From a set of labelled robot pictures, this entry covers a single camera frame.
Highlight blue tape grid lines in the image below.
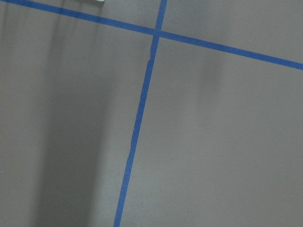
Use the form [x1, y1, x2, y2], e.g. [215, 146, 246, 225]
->
[0, 0, 303, 227]

